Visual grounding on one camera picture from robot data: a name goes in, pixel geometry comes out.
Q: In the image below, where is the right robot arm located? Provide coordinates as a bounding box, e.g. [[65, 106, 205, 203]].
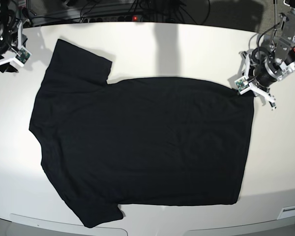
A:
[[0, 0, 31, 73]]

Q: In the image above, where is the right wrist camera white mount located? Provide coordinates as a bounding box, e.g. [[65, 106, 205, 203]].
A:
[[16, 47, 31, 65]]

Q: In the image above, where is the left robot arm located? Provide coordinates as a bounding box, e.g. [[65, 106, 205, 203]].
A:
[[235, 0, 295, 109]]

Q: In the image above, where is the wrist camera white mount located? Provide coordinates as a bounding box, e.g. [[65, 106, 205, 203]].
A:
[[235, 76, 251, 95], [16, 47, 31, 65]]

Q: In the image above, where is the thin metal pole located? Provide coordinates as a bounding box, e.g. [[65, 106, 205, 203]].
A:
[[273, 0, 278, 36]]

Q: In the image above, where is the black power strip red switch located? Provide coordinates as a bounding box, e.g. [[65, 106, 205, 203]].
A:
[[82, 15, 141, 23]]

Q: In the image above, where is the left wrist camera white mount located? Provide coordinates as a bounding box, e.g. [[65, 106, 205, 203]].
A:
[[235, 76, 251, 95]]

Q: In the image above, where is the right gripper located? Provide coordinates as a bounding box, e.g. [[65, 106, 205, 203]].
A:
[[0, 20, 28, 73]]

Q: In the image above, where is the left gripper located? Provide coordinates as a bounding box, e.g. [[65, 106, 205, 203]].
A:
[[239, 51, 277, 110]]

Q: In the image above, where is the black T-shirt with sun print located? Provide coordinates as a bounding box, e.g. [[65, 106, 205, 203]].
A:
[[29, 39, 254, 228]]

